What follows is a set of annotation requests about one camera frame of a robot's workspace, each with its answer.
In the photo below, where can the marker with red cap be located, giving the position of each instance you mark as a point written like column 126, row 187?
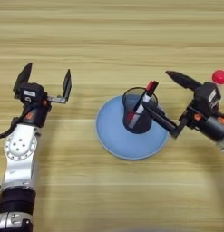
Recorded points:
column 150, row 85

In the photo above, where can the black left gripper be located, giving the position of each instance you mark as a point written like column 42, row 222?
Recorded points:
column 34, row 116

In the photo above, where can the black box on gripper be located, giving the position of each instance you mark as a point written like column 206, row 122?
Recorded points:
column 31, row 92
column 207, row 96

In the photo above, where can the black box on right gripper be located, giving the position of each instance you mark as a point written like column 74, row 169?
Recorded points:
column 207, row 96

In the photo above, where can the black mesh pen cup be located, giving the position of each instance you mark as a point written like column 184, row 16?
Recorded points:
column 143, row 122

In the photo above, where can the light blue round plate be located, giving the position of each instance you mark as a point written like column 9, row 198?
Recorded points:
column 116, row 136

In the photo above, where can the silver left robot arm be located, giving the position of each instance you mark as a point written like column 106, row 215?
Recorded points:
column 19, row 169

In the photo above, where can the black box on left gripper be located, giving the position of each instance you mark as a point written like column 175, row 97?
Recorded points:
column 31, row 92

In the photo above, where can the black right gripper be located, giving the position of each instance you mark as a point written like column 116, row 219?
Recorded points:
column 210, row 127

